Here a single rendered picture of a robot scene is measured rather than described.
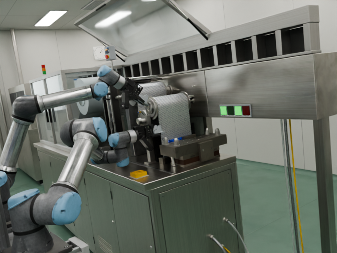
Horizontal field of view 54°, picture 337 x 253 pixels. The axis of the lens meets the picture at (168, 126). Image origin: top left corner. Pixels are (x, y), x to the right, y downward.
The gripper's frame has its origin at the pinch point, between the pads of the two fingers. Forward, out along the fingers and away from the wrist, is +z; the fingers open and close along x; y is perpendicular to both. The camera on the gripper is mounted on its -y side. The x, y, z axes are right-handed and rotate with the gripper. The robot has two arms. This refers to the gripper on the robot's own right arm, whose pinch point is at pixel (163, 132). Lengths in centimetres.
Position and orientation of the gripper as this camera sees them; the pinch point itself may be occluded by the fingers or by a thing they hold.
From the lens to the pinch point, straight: 204.6
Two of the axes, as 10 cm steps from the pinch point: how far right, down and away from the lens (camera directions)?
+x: -5.6, -0.4, 8.3
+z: 8.2, -1.8, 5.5
